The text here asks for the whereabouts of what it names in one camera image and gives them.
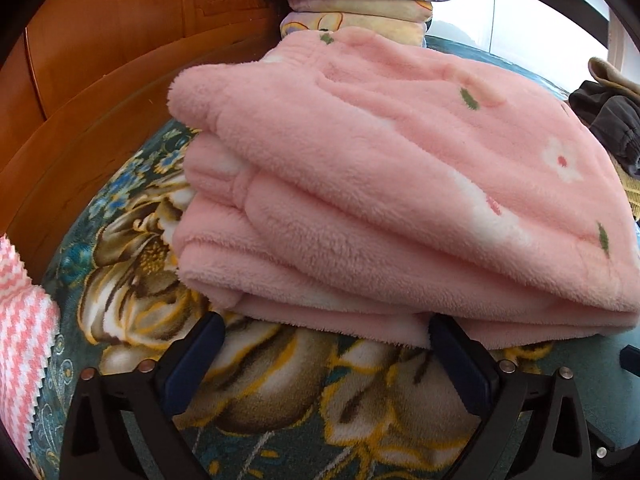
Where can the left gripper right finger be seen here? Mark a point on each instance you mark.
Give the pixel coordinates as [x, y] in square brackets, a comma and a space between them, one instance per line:
[556, 442]

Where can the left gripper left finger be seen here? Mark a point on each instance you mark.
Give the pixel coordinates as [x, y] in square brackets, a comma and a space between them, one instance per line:
[96, 444]

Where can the pink fleece pajama garment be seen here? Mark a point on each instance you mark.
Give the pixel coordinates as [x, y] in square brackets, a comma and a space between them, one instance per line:
[347, 183]

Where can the pink white zigzag cloth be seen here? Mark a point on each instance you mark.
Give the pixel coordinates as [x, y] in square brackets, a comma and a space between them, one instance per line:
[29, 321]

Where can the teal floral bed blanket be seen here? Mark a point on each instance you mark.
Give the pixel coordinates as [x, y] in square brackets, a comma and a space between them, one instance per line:
[281, 402]

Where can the yellow knit garment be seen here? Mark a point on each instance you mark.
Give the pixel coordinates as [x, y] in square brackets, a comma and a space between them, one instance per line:
[631, 187]

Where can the dark grey garment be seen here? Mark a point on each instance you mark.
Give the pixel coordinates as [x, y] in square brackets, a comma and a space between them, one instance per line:
[613, 119]

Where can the yellow cartoon folded blanket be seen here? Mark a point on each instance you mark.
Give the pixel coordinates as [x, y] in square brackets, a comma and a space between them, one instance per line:
[403, 21]

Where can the wooden bed frame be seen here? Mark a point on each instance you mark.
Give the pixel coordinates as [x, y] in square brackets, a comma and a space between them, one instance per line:
[83, 85]

